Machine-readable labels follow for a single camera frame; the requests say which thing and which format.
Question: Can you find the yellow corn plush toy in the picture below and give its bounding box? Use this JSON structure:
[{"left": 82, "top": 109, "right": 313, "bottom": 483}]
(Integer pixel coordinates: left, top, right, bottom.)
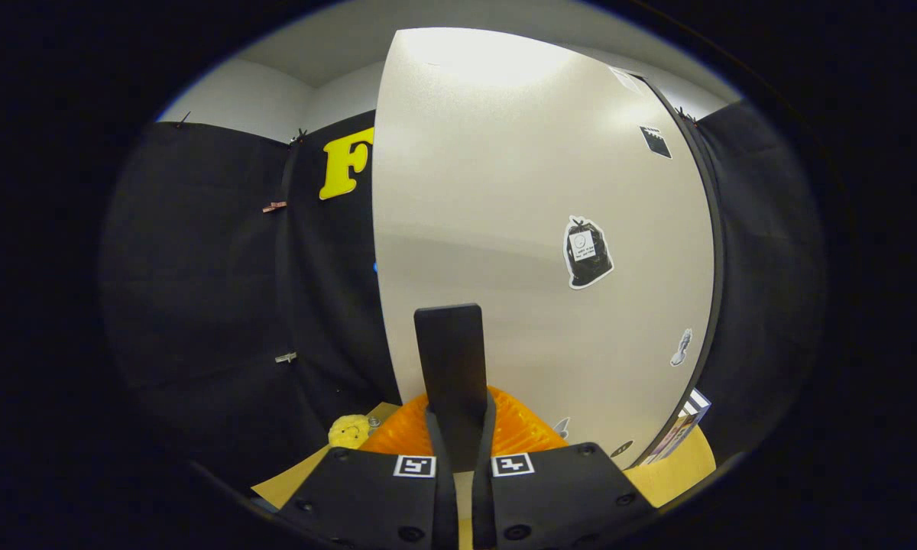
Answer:
[{"left": 329, "top": 414, "right": 371, "bottom": 449}]

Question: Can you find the black backdrop cloth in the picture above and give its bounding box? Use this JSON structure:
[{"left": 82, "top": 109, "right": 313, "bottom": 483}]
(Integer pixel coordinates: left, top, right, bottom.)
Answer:
[{"left": 99, "top": 99, "right": 826, "bottom": 490}]

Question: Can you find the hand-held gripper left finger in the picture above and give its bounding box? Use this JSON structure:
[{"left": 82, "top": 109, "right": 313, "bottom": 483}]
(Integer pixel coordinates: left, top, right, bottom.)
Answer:
[{"left": 275, "top": 391, "right": 459, "bottom": 550}]

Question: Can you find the beige shoe cabinet door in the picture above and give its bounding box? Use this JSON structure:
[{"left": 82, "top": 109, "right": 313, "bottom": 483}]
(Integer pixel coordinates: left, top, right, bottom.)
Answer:
[{"left": 372, "top": 27, "right": 715, "bottom": 468}]

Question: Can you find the black door handle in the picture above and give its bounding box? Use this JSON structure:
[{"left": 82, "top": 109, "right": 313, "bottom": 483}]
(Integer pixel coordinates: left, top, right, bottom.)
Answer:
[{"left": 414, "top": 303, "right": 488, "bottom": 471}]

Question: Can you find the flat cardboard box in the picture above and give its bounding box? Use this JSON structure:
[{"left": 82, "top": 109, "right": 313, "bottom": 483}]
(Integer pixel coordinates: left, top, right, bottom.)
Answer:
[{"left": 642, "top": 388, "right": 711, "bottom": 465}]

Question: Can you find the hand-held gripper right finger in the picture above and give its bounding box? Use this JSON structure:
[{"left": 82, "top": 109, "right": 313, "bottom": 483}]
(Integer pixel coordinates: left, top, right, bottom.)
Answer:
[{"left": 470, "top": 386, "right": 658, "bottom": 550}]

